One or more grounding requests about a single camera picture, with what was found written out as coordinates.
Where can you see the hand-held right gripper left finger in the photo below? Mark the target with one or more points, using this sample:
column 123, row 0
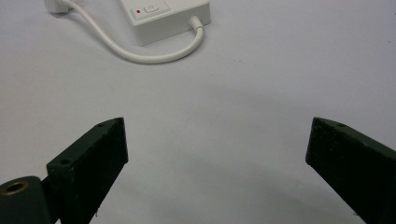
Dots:
column 87, row 165

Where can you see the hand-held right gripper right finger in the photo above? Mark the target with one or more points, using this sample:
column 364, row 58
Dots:
column 351, row 161

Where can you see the white plug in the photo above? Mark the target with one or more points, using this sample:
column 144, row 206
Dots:
column 56, row 5

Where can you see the white power strip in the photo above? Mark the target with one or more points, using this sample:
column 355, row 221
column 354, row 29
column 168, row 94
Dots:
column 168, row 18

